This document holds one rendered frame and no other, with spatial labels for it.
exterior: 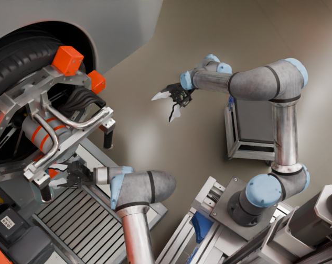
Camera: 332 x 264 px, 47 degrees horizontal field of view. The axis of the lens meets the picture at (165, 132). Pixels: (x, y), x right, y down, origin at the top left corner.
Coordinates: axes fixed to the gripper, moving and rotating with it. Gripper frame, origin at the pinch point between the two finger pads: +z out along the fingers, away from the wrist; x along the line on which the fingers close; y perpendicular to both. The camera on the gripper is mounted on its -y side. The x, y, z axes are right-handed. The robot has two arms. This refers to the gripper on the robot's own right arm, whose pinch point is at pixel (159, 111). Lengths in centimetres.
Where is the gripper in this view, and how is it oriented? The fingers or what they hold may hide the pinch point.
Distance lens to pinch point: 173.9
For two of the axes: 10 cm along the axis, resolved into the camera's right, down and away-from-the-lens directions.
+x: 5.4, 6.3, 5.6
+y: 4.7, 3.2, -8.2
